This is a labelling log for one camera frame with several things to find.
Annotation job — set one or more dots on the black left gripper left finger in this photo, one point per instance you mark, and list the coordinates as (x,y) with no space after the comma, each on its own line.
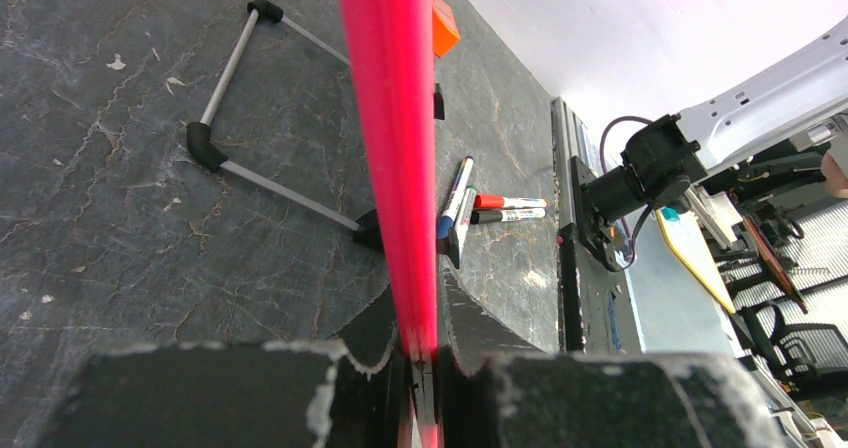
(344,391)

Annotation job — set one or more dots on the blue whiteboard marker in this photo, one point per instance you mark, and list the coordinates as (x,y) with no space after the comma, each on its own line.
(447,219)

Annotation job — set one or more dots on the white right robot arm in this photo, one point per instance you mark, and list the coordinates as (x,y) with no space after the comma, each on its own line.
(665,158)

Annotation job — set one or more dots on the yellow flat object outside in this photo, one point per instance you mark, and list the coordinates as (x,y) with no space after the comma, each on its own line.
(686,241)

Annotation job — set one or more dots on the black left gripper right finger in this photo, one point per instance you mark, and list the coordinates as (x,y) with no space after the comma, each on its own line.
(498,390)

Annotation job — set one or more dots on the pink framed whiteboard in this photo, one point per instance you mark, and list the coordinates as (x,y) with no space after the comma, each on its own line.
(390,48)

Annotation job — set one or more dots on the red whiteboard marker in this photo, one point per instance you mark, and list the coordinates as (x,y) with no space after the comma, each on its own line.
(497,202)

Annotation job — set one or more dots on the black whiteboard marker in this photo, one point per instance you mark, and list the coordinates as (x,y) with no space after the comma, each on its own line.
(479,217)

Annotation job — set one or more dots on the orange semicircle toy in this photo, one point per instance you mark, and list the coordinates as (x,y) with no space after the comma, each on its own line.
(445,29)

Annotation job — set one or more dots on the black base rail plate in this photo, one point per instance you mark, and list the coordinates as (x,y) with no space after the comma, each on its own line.
(597,313)

